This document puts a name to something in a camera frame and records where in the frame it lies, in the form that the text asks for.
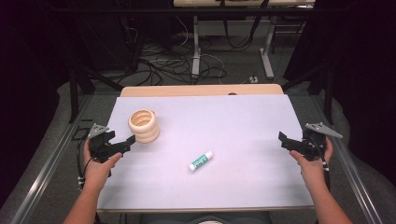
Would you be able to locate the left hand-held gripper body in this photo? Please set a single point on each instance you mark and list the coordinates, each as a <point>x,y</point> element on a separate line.
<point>100,145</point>

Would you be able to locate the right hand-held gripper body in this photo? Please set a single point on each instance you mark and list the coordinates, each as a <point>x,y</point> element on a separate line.
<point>315,140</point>

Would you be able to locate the cream ringed pen holder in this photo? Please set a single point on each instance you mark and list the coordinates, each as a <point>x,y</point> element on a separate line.
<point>144,129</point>

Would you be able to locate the white and green glue stick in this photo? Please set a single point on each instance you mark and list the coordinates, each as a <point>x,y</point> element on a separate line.
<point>200,161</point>

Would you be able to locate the person's left hand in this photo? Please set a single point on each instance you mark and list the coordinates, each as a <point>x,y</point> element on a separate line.
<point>97,171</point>

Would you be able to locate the person's right hand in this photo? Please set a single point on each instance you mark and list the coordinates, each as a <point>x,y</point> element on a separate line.
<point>313,169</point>

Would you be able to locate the black metal stand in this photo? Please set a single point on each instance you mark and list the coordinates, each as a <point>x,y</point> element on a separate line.
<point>323,84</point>
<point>81,84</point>

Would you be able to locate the white plug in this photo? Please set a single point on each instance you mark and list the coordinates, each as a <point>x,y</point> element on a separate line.
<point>253,79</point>

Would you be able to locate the white table mat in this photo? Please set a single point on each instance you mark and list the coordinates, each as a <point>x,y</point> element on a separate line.
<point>218,133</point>

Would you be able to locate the wooden table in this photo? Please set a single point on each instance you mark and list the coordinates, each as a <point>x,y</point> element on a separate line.
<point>199,90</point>

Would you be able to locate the metal floor rail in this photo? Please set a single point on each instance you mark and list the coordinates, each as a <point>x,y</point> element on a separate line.
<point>46,168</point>
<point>355,174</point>

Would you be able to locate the white desk frame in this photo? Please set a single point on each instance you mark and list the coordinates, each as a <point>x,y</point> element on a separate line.
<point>196,46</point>

